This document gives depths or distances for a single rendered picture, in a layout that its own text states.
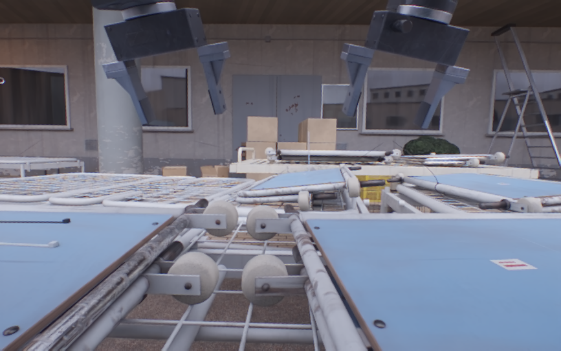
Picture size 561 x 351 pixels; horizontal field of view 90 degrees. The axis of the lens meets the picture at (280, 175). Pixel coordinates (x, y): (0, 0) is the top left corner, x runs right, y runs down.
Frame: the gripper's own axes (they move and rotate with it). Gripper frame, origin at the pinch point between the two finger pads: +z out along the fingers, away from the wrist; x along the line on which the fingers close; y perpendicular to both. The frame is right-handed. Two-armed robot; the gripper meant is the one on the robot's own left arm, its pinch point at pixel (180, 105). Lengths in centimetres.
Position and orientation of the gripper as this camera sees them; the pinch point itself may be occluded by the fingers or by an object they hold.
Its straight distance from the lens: 51.3
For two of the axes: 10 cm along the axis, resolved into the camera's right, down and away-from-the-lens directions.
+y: 1.2, -4.8, 8.7
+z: 1.6, 8.7, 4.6
